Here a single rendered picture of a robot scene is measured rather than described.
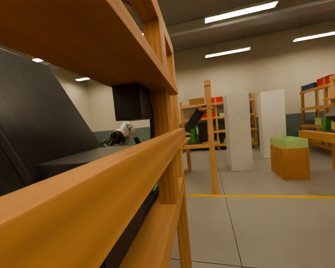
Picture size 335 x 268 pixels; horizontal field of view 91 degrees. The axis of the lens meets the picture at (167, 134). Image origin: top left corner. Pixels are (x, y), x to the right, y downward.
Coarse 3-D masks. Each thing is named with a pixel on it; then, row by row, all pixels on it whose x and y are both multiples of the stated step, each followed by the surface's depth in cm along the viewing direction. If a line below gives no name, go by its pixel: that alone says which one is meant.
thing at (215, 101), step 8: (192, 104) 711; (200, 104) 695; (216, 104) 676; (216, 112) 682; (184, 120) 712; (216, 120) 685; (216, 128) 688; (256, 128) 648; (216, 136) 732; (256, 136) 654; (216, 144) 693; (224, 144) 686; (256, 144) 653
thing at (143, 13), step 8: (136, 0) 69; (144, 0) 70; (152, 0) 71; (136, 8) 74; (144, 8) 74; (152, 8) 75; (144, 16) 80; (152, 16) 81; (160, 16) 88; (168, 40) 110; (168, 48) 117
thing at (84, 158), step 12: (72, 156) 54; (84, 156) 51; (96, 156) 49; (48, 168) 44; (60, 168) 44; (72, 168) 43; (132, 228) 60; (120, 240) 51; (132, 240) 60; (120, 252) 51; (108, 264) 44
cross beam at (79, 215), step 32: (96, 160) 24; (128, 160) 24; (160, 160) 43; (32, 192) 13; (64, 192) 13; (96, 192) 16; (128, 192) 23; (0, 224) 8; (32, 224) 10; (64, 224) 12; (96, 224) 16; (0, 256) 8; (32, 256) 10; (64, 256) 12; (96, 256) 15
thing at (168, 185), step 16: (144, 32) 85; (160, 32) 84; (160, 48) 84; (160, 96) 86; (176, 96) 129; (160, 112) 86; (176, 112) 128; (160, 128) 87; (176, 128) 129; (176, 160) 131; (176, 176) 97; (160, 192) 90; (176, 192) 93
